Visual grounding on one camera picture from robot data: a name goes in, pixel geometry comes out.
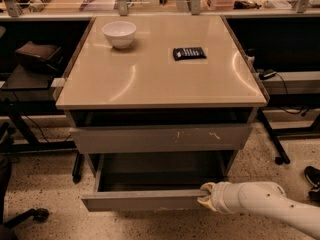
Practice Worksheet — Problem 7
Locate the dark blue snack packet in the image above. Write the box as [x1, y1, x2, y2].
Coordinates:
[173, 47, 207, 61]

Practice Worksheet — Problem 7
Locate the grey drawer cabinet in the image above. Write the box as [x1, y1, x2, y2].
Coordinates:
[54, 14, 270, 210]

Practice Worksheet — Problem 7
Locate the black table leg right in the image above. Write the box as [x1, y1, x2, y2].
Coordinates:
[258, 109, 290, 165]

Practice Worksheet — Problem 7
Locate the grey drawer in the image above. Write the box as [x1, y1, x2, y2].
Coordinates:
[82, 151, 228, 212]
[70, 124, 252, 154]

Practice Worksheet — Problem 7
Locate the black office chair base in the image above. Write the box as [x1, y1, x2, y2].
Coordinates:
[0, 154, 49, 240]

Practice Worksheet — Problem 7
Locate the black shoe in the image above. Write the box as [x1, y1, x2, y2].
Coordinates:
[304, 166, 320, 202]

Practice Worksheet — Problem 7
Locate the dark box on side table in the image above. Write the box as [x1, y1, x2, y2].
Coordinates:
[15, 41, 63, 74]

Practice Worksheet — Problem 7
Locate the black side table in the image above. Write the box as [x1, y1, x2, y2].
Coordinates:
[0, 63, 84, 185]

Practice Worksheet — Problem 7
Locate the grey top drawer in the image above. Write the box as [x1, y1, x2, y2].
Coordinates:
[70, 124, 252, 154]

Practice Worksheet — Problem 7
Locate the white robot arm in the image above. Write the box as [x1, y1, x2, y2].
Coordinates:
[197, 181, 320, 240]

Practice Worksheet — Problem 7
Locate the black power adapter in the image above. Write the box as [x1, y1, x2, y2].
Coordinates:
[257, 69, 276, 80]

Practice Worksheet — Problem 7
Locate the white ceramic bowl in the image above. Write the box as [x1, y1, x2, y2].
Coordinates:
[102, 21, 137, 49]

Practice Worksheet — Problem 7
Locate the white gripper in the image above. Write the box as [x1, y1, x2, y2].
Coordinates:
[197, 182, 233, 214]

